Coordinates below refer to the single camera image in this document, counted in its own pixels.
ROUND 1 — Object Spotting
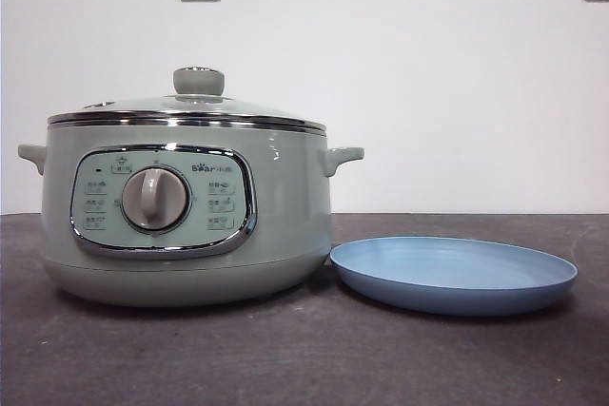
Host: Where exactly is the blue round plate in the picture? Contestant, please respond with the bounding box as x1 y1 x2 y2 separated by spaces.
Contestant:
329 236 581 318

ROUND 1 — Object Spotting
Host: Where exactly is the glass lid with green knob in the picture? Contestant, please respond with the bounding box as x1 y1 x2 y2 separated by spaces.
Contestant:
47 65 329 134

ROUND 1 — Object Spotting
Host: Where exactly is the pale green electric steamer pot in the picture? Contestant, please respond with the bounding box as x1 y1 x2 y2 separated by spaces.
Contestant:
17 116 366 309

